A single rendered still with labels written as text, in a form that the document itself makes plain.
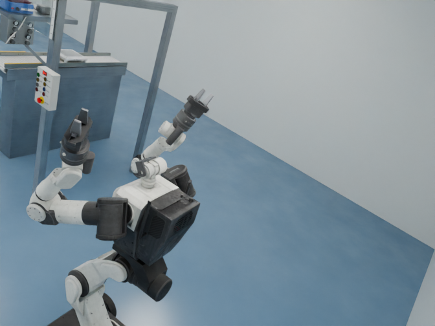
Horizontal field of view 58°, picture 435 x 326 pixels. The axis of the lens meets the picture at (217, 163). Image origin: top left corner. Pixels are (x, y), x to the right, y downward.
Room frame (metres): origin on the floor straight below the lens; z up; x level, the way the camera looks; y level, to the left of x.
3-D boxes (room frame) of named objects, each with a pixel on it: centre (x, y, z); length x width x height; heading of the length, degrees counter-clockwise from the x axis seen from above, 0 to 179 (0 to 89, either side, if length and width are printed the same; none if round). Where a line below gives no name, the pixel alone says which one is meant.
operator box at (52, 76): (2.47, 1.29, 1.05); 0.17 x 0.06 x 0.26; 63
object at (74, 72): (3.56, 1.69, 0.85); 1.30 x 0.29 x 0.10; 153
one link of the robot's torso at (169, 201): (1.34, 0.19, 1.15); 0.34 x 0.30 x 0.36; 157
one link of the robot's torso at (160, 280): (1.33, 0.16, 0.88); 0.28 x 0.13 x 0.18; 67
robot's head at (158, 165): (1.37, 0.24, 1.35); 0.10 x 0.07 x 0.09; 157
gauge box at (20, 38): (2.98, 1.84, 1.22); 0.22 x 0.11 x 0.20; 153
